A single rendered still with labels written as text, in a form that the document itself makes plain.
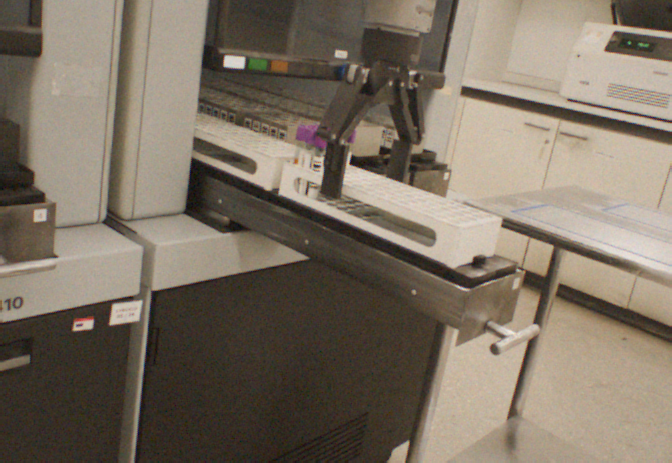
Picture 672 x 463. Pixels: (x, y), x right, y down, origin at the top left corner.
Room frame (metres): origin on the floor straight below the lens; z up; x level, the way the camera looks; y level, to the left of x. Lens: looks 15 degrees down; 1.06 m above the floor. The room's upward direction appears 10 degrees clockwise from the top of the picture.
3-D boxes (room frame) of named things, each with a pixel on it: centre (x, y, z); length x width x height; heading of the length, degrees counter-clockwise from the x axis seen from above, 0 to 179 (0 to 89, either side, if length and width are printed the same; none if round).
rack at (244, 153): (1.06, 0.18, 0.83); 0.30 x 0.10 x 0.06; 50
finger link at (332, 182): (0.82, 0.01, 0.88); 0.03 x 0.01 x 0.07; 50
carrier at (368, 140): (1.28, -0.02, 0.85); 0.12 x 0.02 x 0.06; 140
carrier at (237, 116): (1.25, 0.18, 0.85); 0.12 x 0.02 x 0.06; 141
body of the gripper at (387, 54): (0.88, -0.03, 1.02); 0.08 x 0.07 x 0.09; 140
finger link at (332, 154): (0.81, 0.02, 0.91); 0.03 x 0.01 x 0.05; 140
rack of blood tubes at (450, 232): (0.85, -0.06, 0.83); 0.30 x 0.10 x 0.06; 50
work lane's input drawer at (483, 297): (0.94, 0.05, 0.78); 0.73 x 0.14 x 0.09; 50
